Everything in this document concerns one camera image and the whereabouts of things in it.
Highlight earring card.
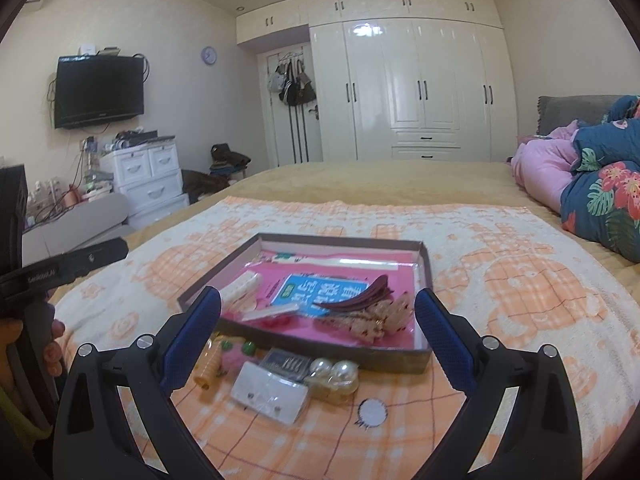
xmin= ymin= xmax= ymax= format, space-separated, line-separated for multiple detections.
xmin=230 ymin=362 xmax=309 ymax=426

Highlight sheer red-flowered hair scrunchie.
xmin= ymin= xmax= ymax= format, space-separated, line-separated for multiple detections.
xmin=348 ymin=292 xmax=413 ymax=344

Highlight clear box of hairpins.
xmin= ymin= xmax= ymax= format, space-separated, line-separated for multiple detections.
xmin=259 ymin=348 xmax=311 ymax=382

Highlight pink beads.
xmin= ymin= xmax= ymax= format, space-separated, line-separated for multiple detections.
xmin=242 ymin=304 xmax=299 ymax=330

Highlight person's left hand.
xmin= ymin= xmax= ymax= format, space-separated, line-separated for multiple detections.
xmin=0 ymin=317 xmax=66 ymax=391

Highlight white plastic drawer unit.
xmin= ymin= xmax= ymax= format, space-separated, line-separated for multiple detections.
xmin=100 ymin=138 xmax=190 ymax=231

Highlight maroon leaf hair clip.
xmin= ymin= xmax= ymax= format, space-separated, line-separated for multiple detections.
xmin=314 ymin=274 xmax=393 ymax=313

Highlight brown cardboard box lid tray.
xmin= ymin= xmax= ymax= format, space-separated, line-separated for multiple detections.
xmin=178 ymin=233 xmax=433 ymax=374

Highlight dark clothes pile on stool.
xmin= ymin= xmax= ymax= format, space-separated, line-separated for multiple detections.
xmin=181 ymin=143 xmax=252 ymax=205

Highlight pink book in tray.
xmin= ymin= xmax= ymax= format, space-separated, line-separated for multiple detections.
xmin=208 ymin=245 xmax=425 ymax=351

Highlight blue floral quilt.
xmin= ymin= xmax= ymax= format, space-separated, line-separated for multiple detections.
xmin=561 ymin=96 xmax=640 ymax=263

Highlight tan bed cover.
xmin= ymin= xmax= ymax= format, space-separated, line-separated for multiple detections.
xmin=124 ymin=160 xmax=640 ymax=286

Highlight pink quilt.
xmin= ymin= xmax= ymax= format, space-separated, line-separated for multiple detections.
xmin=510 ymin=119 xmax=579 ymax=214

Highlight grey headboard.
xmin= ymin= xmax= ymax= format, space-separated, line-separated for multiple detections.
xmin=537 ymin=94 xmax=620 ymax=136

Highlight bags hanging on door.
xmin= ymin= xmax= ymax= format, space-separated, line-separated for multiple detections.
xmin=267 ymin=58 xmax=317 ymax=107

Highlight white glossy wardrobe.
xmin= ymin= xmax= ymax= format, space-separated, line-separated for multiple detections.
xmin=236 ymin=0 xmax=518 ymax=165

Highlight pink fluffy green-bead hair tie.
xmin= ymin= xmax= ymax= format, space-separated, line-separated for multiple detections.
xmin=214 ymin=338 xmax=260 ymax=377

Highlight black wall television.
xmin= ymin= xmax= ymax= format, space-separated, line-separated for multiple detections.
xmin=53 ymin=55 xmax=145 ymax=129

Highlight purple wall clock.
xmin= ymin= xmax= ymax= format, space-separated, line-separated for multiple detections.
xmin=201 ymin=46 xmax=217 ymax=66

